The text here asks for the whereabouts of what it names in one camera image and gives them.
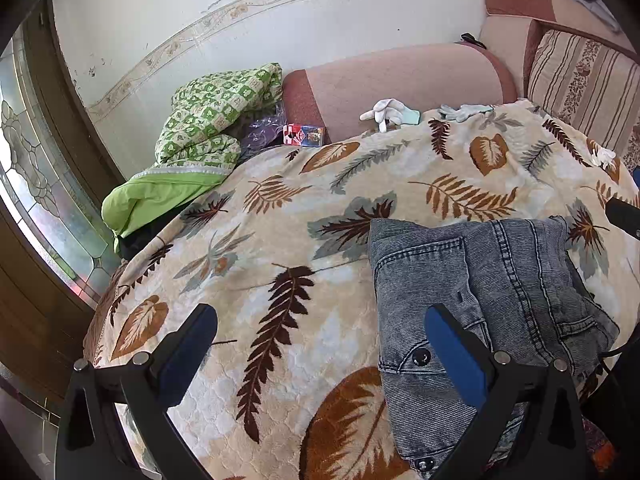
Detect small white glove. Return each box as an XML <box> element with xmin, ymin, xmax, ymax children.
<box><xmin>587</xmin><ymin>140</ymin><xmax>618</xmax><ymax>170</ymax></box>

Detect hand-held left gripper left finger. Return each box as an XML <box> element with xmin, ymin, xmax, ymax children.
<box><xmin>54</xmin><ymin>302</ymin><xmax>219</xmax><ymax>480</ymax></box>

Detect green checked quilt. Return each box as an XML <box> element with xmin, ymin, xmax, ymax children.
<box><xmin>155</xmin><ymin>62</ymin><xmax>285</xmax><ymax>166</ymax></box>

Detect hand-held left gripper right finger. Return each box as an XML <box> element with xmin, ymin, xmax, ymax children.
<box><xmin>424</xmin><ymin>302</ymin><xmax>598</xmax><ymax>480</ymax></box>

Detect grey-white glove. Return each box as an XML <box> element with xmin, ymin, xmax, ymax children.
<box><xmin>439</xmin><ymin>104</ymin><xmax>496</xmax><ymax>122</ymax></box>

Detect red and blue box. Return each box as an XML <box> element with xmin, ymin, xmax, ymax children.
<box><xmin>282</xmin><ymin>123</ymin><xmax>328</xmax><ymax>147</ymax></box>

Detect wooden door with patterned glass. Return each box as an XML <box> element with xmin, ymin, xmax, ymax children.
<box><xmin>0</xmin><ymin>0</ymin><xmax>126</xmax><ymax>401</ymax></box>

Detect grey cloth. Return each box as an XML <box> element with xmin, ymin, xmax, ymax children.
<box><xmin>565</xmin><ymin>0</ymin><xmax>623</xmax><ymax>33</ymax></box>

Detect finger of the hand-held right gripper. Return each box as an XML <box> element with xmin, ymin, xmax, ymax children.
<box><xmin>606</xmin><ymin>197</ymin><xmax>640</xmax><ymax>242</ymax></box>

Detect beige leaf-print blanket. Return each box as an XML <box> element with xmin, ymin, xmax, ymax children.
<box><xmin>82</xmin><ymin>100</ymin><xmax>640</xmax><ymax>480</ymax></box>

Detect pink sofa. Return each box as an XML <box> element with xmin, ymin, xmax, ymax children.
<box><xmin>282</xmin><ymin>0</ymin><xmax>640</xmax><ymax>146</ymax></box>

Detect striped sofa cushion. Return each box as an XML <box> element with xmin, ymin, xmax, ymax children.
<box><xmin>527</xmin><ymin>29</ymin><xmax>640</xmax><ymax>158</ymax></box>

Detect dark cloth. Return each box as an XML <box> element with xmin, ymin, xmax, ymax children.
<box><xmin>117</xmin><ymin>220</ymin><xmax>173</xmax><ymax>261</ymax></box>

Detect white glove with green cuff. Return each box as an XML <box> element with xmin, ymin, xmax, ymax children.
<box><xmin>360</xmin><ymin>98</ymin><xmax>422</xmax><ymax>133</ymax></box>

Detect grey denim pants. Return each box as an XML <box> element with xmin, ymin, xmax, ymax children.
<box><xmin>368</xmin><ymin>216</ymin><xmax>621</xmax><ymax>478</ymax></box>

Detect purple plastic bag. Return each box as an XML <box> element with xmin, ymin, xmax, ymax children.
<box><xmin>240</xmin><ymin>102</ymin><xmax>288</xmax><ymax>161</ymax></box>

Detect light green cloth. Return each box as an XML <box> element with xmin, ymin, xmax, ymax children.
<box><xmin>101</xmin><ymin>165</ymin><xmax>241</xmax><ymax>253</ymax></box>

